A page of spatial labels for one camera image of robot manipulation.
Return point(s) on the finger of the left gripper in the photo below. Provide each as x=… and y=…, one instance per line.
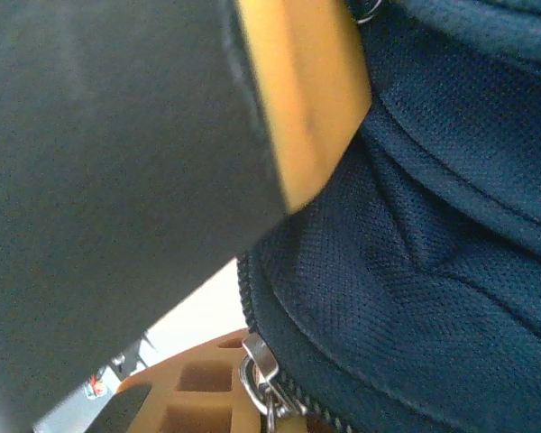
x=117, y=158

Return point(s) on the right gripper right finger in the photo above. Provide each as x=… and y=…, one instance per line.
x=293, y=425

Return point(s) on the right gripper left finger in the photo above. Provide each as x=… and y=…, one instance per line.
x=198, y=397

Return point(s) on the navy blue backpack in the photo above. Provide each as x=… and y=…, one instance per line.
x=433, y=225

